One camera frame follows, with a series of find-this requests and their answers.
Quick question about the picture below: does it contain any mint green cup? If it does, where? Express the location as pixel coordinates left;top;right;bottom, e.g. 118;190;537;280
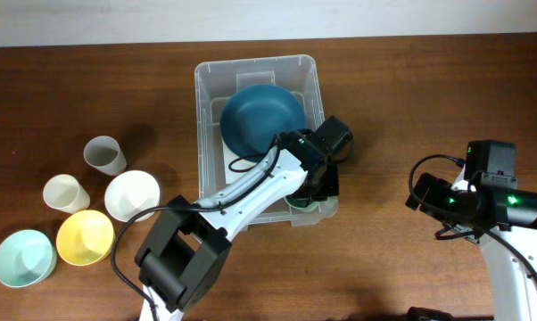
285;196;318;212

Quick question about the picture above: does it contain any dark blue plate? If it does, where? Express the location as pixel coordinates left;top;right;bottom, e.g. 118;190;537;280
219;85;307;161

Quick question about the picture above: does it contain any grey cup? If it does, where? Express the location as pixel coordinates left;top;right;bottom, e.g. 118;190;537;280
83;136;127;176

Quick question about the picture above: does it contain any cream plate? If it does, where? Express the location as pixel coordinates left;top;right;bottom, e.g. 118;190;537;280
222;139;257;166

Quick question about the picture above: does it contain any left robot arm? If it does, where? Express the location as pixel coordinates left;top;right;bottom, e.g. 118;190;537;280
135;117;353;320

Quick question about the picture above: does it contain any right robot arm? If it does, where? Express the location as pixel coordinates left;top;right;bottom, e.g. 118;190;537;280
406;140;537;320

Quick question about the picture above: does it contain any white label inside bin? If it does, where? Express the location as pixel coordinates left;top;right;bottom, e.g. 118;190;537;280
223;160;256;185

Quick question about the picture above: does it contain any clear plastic storage bin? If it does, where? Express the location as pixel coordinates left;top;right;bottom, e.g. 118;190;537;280
194;54;338;226

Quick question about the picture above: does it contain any white bowl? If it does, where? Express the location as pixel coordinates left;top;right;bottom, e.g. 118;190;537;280
104;170;161;222

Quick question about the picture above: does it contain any yellow bowl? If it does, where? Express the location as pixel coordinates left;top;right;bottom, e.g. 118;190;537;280
55;210;115;267

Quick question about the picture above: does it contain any cream cup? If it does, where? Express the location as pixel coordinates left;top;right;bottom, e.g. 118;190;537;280
43;174;90;214

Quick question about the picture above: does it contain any mint green bowl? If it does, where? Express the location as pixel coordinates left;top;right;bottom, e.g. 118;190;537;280
0;229;58;288

